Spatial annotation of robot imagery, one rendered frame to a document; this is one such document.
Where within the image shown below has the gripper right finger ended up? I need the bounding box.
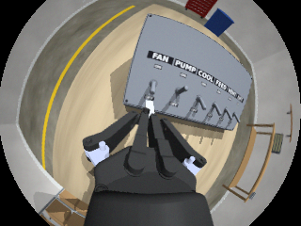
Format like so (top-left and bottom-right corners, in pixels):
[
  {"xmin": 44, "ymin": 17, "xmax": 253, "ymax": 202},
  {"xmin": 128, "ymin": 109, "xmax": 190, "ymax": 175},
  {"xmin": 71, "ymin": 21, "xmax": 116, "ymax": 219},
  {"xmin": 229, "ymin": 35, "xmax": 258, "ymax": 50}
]
[{"xmin": 148, "ymin": 101, "xmax": 207, "ymax": 178}]

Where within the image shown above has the grey switch console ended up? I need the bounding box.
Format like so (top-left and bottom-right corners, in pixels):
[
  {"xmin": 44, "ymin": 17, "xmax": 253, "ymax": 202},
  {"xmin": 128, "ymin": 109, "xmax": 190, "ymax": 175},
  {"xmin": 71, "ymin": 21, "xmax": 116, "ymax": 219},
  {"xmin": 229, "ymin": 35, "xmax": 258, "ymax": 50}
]
[{"xmin": 122, "ymin": 13, "xmax": 253, "ymax": 131}]

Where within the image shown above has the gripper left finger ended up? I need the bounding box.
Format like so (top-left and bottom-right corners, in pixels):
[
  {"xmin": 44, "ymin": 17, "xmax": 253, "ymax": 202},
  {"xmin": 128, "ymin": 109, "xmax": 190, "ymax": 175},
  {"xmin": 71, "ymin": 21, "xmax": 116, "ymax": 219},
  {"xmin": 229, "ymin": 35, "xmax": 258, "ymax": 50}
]
[{"xmin": 82, "ymin": 100, "xmax": 151, "ymax": 174}]

